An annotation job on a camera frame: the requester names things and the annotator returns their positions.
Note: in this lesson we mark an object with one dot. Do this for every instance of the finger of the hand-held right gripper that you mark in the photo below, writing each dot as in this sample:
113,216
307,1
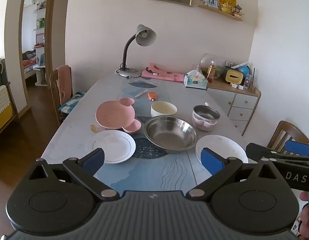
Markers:
299,148
259,150

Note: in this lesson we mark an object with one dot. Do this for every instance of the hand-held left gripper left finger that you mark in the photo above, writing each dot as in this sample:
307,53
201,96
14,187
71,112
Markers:
94,160

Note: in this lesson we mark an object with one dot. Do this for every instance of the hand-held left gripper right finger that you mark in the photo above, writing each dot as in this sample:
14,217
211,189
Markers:
212,161

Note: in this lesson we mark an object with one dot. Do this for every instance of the pink bear-shaped plate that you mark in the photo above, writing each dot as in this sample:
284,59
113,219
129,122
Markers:
114,112

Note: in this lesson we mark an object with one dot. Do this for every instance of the cream bowl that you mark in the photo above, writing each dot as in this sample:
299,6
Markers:
163,108

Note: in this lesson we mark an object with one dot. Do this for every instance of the person's right hand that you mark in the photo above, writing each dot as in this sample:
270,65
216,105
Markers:
307,217

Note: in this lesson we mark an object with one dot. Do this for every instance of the plain white plate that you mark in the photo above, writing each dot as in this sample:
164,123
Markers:
224,145

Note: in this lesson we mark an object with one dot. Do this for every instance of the white plate with thin rim line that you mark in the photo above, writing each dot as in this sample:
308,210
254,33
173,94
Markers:
114,145

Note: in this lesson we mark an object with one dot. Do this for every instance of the small tan paper scrap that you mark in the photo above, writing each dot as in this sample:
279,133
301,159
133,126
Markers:
94,128

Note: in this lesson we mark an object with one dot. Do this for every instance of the clear glass bowl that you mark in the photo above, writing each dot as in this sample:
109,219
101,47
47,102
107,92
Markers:
203,127

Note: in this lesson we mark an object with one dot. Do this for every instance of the white drawer cabinet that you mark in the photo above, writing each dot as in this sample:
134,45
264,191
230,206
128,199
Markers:
242,105

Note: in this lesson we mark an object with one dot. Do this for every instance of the small steel bowl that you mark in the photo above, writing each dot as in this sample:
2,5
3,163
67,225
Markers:
206,112

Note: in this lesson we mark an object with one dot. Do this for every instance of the large steel bowl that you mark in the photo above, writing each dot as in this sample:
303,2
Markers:
169,135

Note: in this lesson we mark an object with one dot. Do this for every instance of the clear plastic box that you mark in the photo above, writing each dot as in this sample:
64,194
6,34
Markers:
248,81

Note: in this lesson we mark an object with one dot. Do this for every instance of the yellow tissue holder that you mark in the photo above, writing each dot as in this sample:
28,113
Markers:
234,76

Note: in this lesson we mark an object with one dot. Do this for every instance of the wooden chair with towel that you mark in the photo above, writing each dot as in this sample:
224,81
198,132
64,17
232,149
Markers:
54,90

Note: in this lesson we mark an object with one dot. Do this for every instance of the pink pen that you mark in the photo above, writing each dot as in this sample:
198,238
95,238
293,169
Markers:
141,93

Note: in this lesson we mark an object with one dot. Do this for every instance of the tissue box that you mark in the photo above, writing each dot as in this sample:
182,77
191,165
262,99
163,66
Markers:
194,82

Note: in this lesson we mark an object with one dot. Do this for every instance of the blue globe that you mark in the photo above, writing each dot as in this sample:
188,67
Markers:
245,70

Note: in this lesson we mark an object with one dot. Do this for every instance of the pink towel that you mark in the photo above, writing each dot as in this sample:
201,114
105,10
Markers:
64,82

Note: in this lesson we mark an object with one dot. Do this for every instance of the orange correction tape dispenser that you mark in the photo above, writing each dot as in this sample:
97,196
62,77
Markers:
152,95

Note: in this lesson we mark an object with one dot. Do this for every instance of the white marker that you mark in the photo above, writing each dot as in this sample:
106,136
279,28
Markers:
239,65

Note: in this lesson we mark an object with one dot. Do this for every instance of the amber bottle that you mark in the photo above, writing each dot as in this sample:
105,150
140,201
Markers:
211,73

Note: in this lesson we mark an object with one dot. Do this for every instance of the large glass jar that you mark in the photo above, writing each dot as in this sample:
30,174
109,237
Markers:
218,62

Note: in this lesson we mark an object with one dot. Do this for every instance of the pink printed cloth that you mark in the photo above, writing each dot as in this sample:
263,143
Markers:
164,73

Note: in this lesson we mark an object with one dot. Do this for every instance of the armchair with yellow cushion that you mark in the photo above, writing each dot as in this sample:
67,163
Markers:
2,105

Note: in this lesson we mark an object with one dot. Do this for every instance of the bed with clothes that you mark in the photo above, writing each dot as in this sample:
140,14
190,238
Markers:
30,63

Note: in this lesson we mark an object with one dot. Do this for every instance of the grey desk lamp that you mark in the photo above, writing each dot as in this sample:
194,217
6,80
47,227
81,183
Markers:
144,36

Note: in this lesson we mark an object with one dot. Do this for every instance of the small house figurine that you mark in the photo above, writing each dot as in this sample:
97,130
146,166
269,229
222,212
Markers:
238,11

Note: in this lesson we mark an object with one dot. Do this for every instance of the yellow flower decoration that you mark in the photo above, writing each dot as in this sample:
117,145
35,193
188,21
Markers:
227,0

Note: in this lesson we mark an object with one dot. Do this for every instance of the wooden wall shelf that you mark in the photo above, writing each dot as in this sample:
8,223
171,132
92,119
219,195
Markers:
219,11

